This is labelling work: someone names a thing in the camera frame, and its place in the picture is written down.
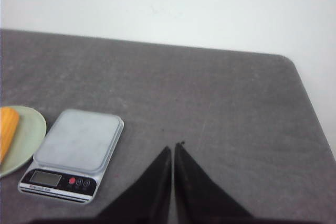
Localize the silver digital kitchen scale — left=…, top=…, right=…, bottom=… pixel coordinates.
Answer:
left=17, top=109, right=124, bottom=204

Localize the yellow corn cob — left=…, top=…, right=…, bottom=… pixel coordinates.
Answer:
left=1, top=106, right=19, bottom=163

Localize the green round plate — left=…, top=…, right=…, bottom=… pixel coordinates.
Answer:
left=1, top=105, right=47, bottom=178

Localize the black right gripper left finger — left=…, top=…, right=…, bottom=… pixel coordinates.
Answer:
left=97, top=147, right=171, bottom=223

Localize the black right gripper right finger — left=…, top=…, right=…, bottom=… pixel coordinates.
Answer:
left=174, top=143, right=255, bottom=223

